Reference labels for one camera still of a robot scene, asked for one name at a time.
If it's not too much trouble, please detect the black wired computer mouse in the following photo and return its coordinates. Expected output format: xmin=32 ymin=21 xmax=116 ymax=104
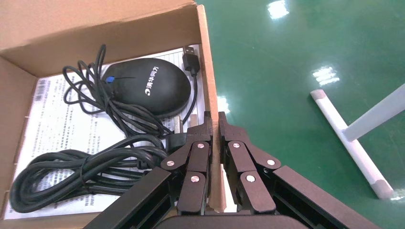
xmin=62 ymin=44 xmax=201 ymax=141

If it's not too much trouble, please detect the cardboard storage box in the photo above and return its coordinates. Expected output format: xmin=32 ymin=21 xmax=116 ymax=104
xmin=0 ymin=0 xmax=227 ymax=229

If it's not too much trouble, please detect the coiled black power cable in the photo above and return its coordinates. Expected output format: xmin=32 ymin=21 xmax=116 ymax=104
xmin=9 ymin=114 xmax=198 ymax=214

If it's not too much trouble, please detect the white printed paper manual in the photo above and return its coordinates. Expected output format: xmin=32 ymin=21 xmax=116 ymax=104
xmin=4 ymin=44 xmax=206 ymax=220

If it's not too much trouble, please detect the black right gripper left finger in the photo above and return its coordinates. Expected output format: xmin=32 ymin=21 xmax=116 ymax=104
xmin=83 ymin=111 xmax=213 ymax=229

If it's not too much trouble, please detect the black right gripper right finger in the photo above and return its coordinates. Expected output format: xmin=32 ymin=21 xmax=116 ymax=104
xmin=219 ymin=111 xmax=380 ymax=229

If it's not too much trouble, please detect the white table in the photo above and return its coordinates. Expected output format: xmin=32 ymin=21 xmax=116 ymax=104
xmin=310 ymin=83 xmax=405 ymax=200

